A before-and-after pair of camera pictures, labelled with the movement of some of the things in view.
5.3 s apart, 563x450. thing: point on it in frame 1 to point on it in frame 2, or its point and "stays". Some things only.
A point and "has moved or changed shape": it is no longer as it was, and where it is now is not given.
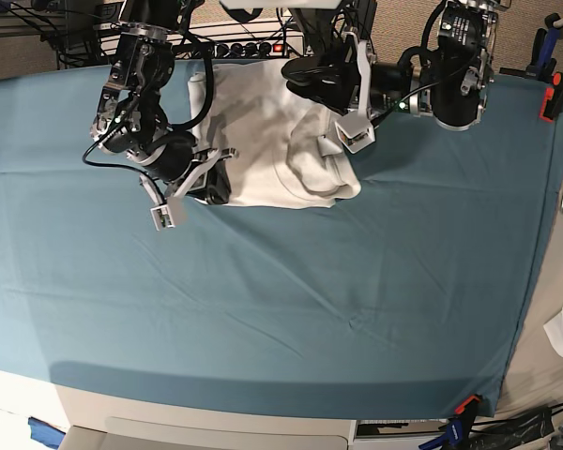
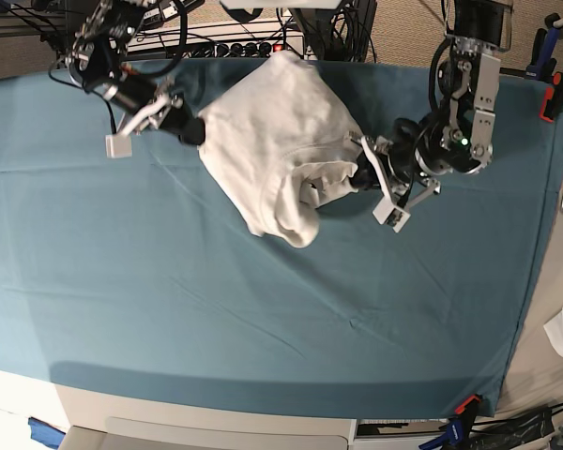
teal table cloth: (417, 299) stays
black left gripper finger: (218, 189) to (188, 128)
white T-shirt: (290, 152) has moved or changed shape
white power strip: (258, 40) stays
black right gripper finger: (336, 67) to (365, 176)
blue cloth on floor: (42, 431) stays
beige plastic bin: (175, 427) stays
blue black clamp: (457, 436) stays
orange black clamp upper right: (555, 96) stays
